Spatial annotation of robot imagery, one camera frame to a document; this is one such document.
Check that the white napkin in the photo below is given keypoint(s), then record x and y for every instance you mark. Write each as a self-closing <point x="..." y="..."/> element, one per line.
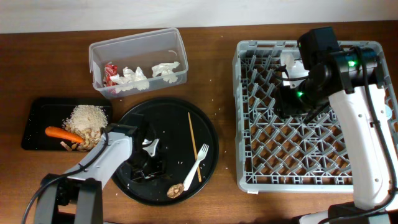
<point x="136" y="79"/>

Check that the white tissue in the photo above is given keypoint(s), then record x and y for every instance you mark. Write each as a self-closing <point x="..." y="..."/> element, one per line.
<point x="165" y="70"/>

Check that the clear plastic bin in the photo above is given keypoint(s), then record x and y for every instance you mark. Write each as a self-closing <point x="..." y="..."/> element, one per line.
<point x="143" y="50"/>

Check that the brown mushroom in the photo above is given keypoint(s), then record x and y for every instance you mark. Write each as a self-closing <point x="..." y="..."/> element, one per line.
<point x="175" y="190"/>

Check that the grey dishwasher rack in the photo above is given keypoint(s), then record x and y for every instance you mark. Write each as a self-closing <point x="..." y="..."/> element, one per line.
<point x="292" y="154"/>

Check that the black rectangular tray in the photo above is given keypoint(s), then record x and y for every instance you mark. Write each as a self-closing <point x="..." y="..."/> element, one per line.
<point x="48" y="111"/>

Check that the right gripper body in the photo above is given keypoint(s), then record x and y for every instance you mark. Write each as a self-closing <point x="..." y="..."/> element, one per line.
<point x="293" y="103"/>

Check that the red candy wrapper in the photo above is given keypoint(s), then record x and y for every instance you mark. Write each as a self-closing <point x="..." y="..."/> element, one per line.
<point x="110" y="70"/>

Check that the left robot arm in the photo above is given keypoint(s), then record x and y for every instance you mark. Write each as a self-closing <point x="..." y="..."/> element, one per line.
<point x="77" y="195"/>

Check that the orange carrot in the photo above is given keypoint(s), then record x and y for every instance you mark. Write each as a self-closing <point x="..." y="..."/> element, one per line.
<point x="63" y="134"/>

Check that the round black tray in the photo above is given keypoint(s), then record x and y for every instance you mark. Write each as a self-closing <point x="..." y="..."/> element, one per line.
<point x="170" y="119"/>

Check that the wooden chopstick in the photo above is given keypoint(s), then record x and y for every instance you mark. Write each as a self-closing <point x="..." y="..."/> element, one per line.
<point x="194" y="145"/>

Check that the rice and peanut pile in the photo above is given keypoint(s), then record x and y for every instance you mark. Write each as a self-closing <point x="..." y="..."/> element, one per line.
<point x="86" y="121"/>

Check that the grey plate with food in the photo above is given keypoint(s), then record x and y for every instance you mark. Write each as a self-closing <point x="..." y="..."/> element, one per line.
<point x="294" y="67"/>

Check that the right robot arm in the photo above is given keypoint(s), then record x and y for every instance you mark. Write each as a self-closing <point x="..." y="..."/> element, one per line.
<point x="352" y="83"/>

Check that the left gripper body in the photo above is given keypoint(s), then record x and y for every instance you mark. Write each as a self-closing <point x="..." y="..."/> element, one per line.
<point x="146" y="167"/>

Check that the white plastic fork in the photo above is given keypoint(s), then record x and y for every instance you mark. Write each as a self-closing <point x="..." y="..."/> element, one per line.
<point x="200" y="156"/>

